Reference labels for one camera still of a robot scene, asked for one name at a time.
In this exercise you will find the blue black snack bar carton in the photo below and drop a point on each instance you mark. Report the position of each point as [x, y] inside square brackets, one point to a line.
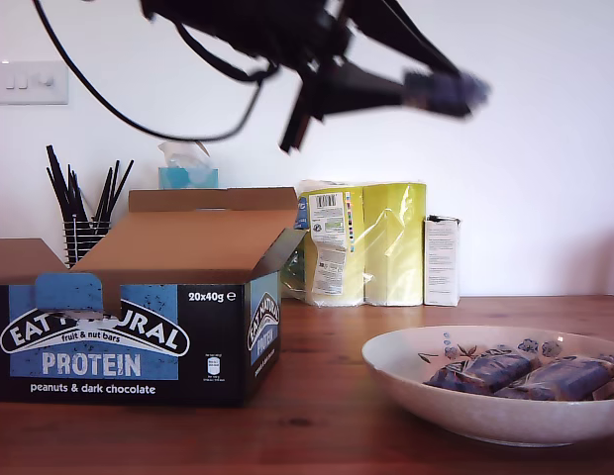
[89, 346]

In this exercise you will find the blue snack bar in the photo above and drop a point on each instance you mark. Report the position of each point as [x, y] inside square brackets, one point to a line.
[559, 381]
[450, 94]
[485, 373]

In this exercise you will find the small white printed carton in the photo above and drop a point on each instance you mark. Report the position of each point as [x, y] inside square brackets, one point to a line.
[440, 267]

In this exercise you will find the white wall light switch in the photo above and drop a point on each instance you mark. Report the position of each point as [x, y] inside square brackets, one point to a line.
[32, 94]

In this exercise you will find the yellow wrapped paper roll pack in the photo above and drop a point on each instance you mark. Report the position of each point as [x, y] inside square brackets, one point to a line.
[391, 247]

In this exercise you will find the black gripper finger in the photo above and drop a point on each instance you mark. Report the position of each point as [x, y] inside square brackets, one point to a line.
[356, 94]
[401, 29]

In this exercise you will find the white paper tissue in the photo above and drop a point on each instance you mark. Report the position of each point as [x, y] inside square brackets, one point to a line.
[180, 156]

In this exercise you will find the thin black stick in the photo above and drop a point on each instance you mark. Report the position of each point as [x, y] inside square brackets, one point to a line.
[103, 192]
[110, 189]
[76, 191]
[65, 185]
[125, 177]
[59, 196]

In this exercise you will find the white plate blue floral print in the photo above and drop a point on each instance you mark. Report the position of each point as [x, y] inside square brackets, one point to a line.
[411, 396]

